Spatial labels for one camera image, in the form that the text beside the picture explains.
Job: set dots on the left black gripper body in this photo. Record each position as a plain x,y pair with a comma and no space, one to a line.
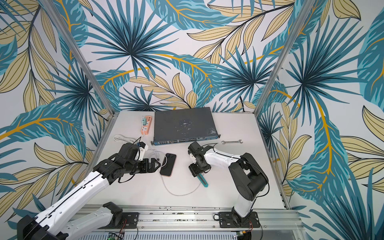
142,166

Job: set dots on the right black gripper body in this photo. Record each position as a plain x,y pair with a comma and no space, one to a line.
196,169

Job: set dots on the black smartphone pink case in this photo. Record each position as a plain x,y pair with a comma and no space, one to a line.
167,167

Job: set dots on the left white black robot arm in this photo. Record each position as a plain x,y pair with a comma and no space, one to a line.
56,223

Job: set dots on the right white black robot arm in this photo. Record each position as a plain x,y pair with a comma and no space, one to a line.
248,177

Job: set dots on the silver open-end wrench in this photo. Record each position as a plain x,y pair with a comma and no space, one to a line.
232,142

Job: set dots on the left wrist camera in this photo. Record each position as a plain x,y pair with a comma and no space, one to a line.
142,149

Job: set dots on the grey network switch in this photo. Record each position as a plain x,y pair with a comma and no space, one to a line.
186,125

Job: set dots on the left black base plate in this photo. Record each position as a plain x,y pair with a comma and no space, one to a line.
124,220

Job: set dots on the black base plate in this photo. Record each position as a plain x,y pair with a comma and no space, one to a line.
124,220
231,220

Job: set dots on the aluminium front rail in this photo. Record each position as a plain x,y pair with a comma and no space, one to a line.
206,219

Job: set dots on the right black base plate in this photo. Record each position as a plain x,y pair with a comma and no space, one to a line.
231,220

